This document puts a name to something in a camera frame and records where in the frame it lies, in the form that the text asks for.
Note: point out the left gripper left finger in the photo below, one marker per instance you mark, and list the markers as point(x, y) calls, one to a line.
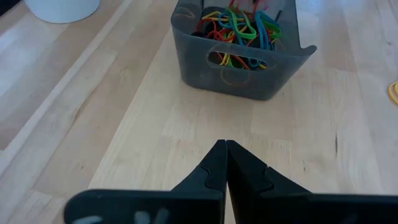
point(186, 205)

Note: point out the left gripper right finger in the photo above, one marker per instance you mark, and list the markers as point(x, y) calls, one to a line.
point(280, 208)

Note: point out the yellow rubber band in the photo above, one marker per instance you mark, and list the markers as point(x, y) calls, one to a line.
point(211, 14)
point(391, 93)

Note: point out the grey translucent plastic bin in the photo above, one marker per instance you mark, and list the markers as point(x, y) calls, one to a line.
point(248, 84)

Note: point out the white plant pot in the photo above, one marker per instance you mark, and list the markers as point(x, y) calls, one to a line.
point(62, 11)

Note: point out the black aluminium table frame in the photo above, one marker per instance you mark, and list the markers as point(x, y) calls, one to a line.
point(6, 4)

